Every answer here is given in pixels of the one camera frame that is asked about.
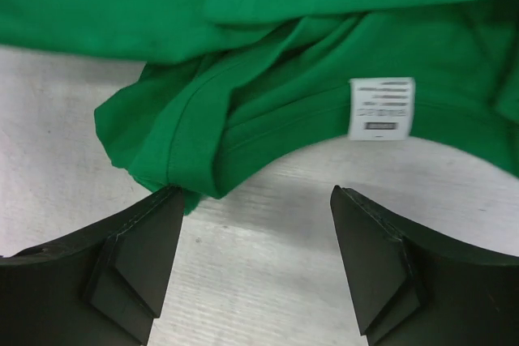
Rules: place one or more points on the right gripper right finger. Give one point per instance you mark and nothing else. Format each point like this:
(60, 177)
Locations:
(411, 285)

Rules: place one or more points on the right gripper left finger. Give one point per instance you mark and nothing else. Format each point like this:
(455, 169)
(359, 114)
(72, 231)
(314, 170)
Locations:
(104, 284)

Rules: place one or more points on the green t shirt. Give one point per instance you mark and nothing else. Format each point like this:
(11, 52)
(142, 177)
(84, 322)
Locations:
(229, 86)

